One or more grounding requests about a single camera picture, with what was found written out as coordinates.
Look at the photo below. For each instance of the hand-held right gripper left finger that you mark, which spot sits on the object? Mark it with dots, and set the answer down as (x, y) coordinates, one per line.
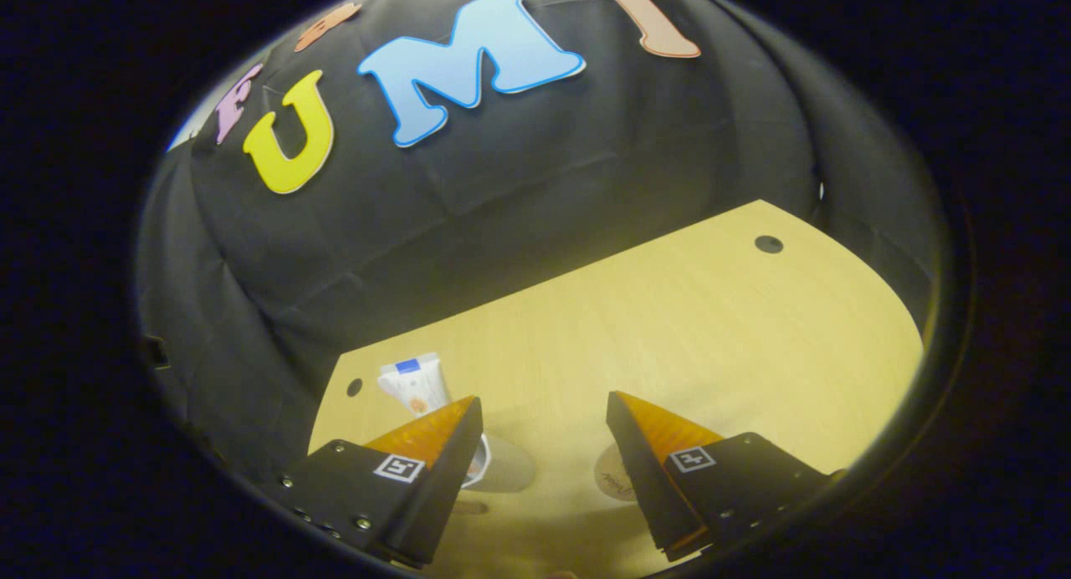
(443, 479)

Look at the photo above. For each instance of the white toothpaste tube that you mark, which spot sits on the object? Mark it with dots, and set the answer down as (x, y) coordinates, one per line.
(414, 386)

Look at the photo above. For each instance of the light wooden desktop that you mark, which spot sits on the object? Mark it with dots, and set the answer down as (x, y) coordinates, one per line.
(711, 328)

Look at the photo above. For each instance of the black backdrop cloth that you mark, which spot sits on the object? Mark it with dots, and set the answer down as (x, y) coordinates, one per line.
(544, 161)

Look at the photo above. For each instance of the round wooden coaster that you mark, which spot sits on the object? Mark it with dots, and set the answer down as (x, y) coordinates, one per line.
(609, 474)

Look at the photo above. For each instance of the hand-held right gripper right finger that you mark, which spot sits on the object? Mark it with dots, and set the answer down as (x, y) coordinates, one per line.
(640, 479)

